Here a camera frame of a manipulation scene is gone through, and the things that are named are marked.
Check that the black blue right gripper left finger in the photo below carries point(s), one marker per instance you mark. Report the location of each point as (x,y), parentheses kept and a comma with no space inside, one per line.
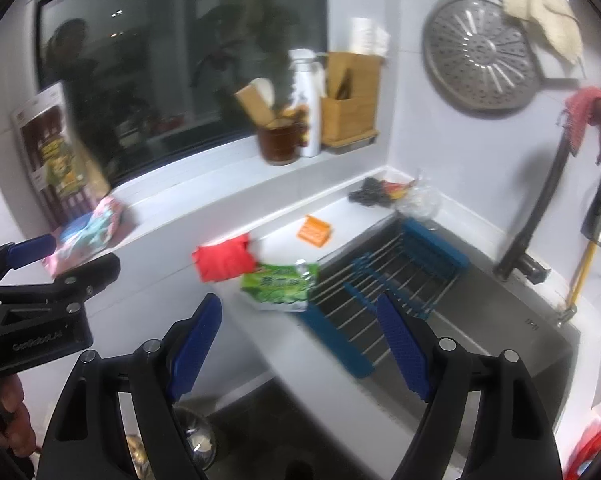
(86,438)

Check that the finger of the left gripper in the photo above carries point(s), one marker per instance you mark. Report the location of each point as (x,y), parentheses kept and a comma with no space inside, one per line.
(14,256)
(85,281)

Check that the clear plastic bag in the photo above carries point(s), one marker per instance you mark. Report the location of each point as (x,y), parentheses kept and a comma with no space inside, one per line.
(422,200)

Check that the person's left hand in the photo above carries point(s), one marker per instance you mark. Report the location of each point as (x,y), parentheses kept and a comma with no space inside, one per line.
(18,434)

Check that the pink blue snack bag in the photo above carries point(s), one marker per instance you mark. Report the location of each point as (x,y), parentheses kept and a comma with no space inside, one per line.
(85,237)

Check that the dark snack box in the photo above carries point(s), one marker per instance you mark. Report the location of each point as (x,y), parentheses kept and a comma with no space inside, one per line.
(66,178)

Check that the green snack bag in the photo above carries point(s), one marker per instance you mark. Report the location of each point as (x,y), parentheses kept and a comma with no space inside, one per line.
(280,288)

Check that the blue sink drying rack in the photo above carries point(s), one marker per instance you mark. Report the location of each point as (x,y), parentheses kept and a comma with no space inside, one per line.
(399,256)

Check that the black sink faucet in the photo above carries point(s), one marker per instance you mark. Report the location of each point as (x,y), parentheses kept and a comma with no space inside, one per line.
(516,258)

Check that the dark window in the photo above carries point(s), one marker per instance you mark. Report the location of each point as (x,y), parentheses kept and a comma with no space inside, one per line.
(152,81)

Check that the orange paper scrap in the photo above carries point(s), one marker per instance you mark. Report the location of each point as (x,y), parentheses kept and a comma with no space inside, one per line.
(315,231)

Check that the brown ceramic utensil jar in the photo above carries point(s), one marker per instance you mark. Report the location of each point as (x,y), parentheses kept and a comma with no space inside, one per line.
(279,141)

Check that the white spatula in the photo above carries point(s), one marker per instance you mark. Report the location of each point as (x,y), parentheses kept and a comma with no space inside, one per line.
(265,88)

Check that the red yellow snack wrapper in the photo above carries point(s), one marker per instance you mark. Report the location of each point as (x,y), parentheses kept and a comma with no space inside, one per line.
(397,190)

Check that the steel wool scrubber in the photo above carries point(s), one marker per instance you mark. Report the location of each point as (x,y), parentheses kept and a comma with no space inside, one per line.
(371,193)

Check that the white spray bottle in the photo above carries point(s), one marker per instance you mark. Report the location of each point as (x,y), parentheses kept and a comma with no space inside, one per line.
(308,90)

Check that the wooden utensil holder box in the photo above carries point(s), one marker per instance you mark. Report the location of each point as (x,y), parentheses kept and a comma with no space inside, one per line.
(350,107)

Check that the red knitted cloth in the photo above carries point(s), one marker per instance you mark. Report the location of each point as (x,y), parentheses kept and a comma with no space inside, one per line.
(578,114)

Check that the perforated metal steamer plate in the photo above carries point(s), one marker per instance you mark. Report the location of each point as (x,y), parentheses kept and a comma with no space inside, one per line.
(478,57)

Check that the beige hanging cloth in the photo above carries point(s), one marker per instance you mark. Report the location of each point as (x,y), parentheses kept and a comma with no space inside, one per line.
(555,19)

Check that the yellow hose pipe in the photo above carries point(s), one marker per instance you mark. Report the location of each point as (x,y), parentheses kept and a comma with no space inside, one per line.
(578,284)

